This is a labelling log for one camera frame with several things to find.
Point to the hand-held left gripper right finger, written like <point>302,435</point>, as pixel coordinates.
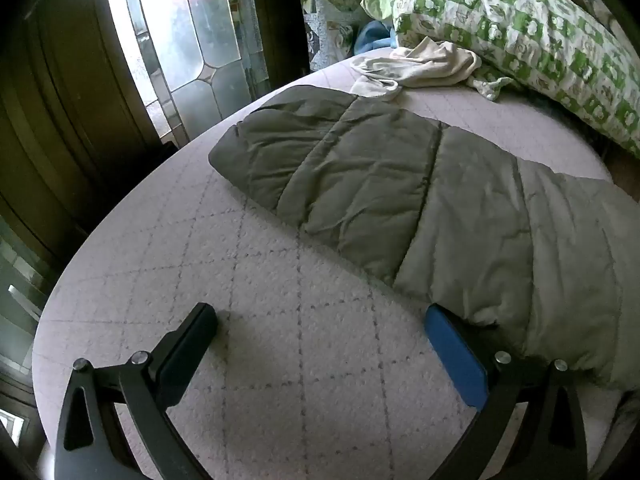
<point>457,355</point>

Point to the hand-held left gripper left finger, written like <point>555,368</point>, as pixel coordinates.
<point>184,351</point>

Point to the olive quilted jacket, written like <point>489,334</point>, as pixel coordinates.
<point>375,185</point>

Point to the pink quilted bed mattress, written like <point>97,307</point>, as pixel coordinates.
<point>280,340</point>

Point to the cream cloth garment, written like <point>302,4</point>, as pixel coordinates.
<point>425,62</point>

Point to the blue cloth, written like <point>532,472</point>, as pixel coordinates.
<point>372,37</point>

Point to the green patterned pillow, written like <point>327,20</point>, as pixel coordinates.
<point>525,25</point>

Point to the leaf print quilt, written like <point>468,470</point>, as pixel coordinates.
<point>330,10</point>

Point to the dark wooden door frame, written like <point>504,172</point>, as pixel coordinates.
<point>60,110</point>

